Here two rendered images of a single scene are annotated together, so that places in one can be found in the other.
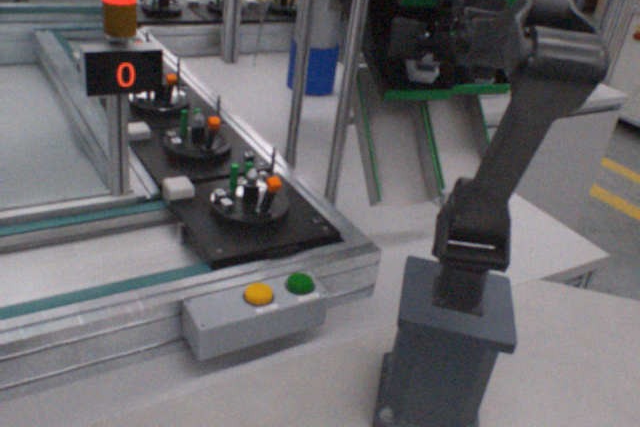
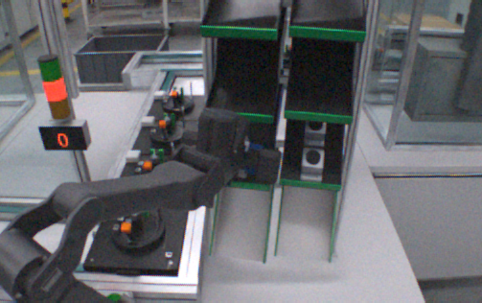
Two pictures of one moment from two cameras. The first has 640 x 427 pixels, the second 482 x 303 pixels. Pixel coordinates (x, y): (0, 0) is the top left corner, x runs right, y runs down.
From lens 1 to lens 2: 0.75 m
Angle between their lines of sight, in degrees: 30
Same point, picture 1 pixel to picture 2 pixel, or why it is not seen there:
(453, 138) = (310, 212)
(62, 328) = not seen: outside the picture
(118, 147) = (81, 174)
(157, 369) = not seen: outside the picture
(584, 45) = (7, 269)
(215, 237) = (100, 248)
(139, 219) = not seen: hidden behind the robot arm
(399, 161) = (248, 224)
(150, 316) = not seen: hidden behind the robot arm
